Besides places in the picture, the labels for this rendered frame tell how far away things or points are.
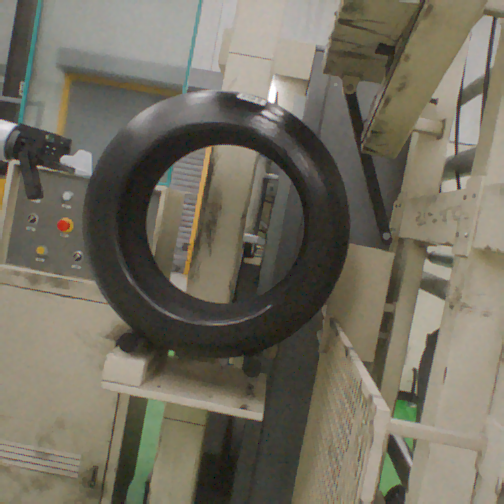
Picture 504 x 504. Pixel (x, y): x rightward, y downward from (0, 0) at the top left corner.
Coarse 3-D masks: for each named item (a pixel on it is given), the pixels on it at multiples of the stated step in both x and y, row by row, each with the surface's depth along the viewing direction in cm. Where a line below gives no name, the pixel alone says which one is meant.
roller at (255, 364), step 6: (252, 354) 139; (258, 354) 141; (246, 360) 137; (252, 360) 136; (258, 360) 137; (246, 366) 137; (252, 366) 137; (258, 366) 136; (246, 372) 137; (252, 372) 137; (258, 372) 137
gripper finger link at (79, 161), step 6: (66, 156) 143; (78, 156) 143; (84, 156) 143; (66, 162) 143; (72, 162) 143; (78, 162) 143; (84, 162) 143; (78, 168) 143; (84, 168) 143; (78, 174) 143; (84, 174) 143; (90, 174) 143
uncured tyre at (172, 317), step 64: (128, 128) 134; (192, 128) 130; (256, 128) 130; (128, 192) 160; (320, 192) 130; (128, 256) 160; (320, 256) 131; (128, 320) 136; (192, 320) 133; (256, 320) 132
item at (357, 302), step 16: (352, 256) 164; (368, 256) 164; (384, 256) 164; (352, 272) 165; (368, 272) 164; (384, 272) 164; (336, 288) 165; (352, 288) 165; (368, 288) 164; (384, 288) 164; (336, 304) 165; (352, 304) 165; (368, 304) 165; (384, 304) 165; (320, 320) 184; (352, 320) 165; (368, 320) 165; (320, 336) 175; (352, 336) 165; (368, 336) 165; (320, 352) 166; (336, 352) 166; (368, 352) 165
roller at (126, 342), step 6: (132, 330) 141; (120, 336) 138; (126, 336) 138; (132, 336) 138; (138, 336) 139; (120, 342) 138; (126, 342) 138; (132, 342) 138; (138, 342) 139; (120, 348) 138; (126, 348) 138; (132, 348) 138
